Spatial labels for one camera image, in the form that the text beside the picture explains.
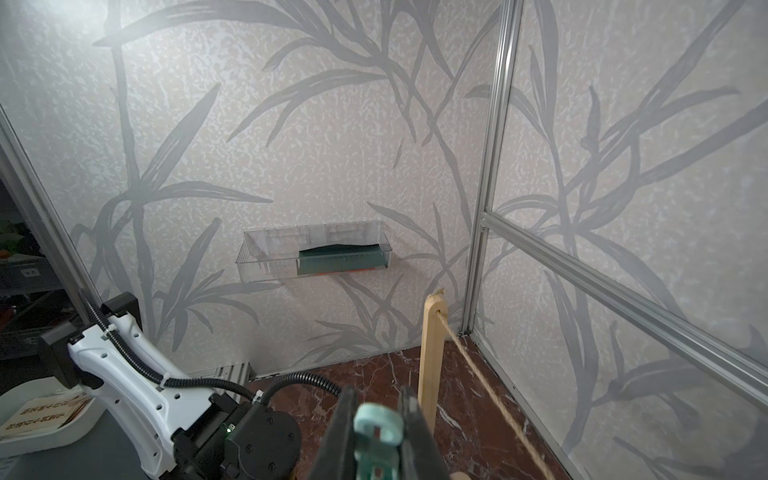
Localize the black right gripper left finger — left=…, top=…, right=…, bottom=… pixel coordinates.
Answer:
left=308, top=386, right=358, bottom=480

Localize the jute string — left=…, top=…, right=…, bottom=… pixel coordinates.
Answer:
left=434, top=310, right=556, bottom=480

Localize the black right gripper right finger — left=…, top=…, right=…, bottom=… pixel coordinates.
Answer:
left=398, top=387, right=450, bottom=480

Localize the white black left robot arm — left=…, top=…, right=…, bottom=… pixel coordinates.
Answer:
left=38, top=293, right=301, bottom=479

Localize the green clothespin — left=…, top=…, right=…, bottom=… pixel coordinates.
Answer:
left=353, top=402, right=405, bottom=480

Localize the yellow plastic tray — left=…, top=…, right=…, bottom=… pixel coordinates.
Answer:
left=1, top=377, right=105, bottom=459

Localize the wooden hanging rack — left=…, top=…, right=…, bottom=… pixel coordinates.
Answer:
left=418, top=289, right=470, bottom=479

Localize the green book in shelf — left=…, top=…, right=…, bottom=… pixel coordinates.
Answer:
left=297, top=244, right=389, bottom=276

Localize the clear acrylic wall shelf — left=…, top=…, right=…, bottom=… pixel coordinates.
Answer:
left=236, top=220, right=392, bottom=283

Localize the cream postcard red text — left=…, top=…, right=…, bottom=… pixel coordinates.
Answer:
left=1, top=389, right=92, bottom=440

